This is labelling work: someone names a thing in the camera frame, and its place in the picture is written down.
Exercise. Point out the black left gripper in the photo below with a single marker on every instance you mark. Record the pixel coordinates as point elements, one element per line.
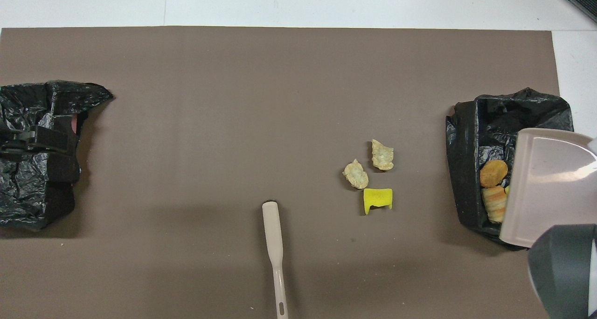
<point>18,142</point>

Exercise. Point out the beige hand brush black bristles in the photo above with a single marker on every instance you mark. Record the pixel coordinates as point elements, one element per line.
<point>272,230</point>

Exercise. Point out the pale chip piece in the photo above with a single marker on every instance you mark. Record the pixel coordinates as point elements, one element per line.
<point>382,156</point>
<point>356,174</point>

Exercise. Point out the brown nugget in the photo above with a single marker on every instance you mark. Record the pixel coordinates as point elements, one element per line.
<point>493,173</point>

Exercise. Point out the striped croissant bread piece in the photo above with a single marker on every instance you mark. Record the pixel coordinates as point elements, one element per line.
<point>494,204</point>

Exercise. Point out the beige plastic dustpan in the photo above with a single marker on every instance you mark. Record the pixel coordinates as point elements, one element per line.
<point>550,188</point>

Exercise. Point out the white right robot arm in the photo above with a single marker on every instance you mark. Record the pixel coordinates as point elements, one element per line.
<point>564,272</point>

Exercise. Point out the black bag lined trash bin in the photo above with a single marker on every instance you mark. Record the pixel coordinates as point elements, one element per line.
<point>466,169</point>
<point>23,193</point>

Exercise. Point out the brown paper table mat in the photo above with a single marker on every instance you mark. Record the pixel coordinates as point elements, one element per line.
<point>298,76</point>

